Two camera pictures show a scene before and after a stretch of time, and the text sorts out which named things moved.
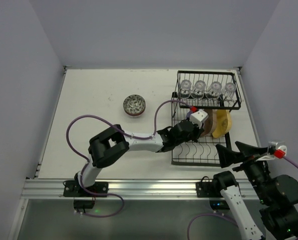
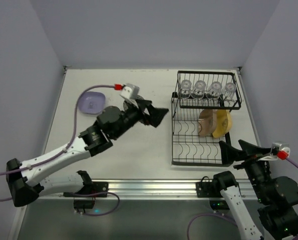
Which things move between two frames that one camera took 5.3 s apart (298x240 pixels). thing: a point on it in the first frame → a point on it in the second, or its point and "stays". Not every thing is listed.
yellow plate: x=224 y=123 stays
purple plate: x=189 y=114 → x=91 y=102
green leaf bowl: x=134 y=105 stays
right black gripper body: x=245 y=163 stays
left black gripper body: x=197 y=130 → x=145 y=113
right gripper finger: x=252 y=151 stays
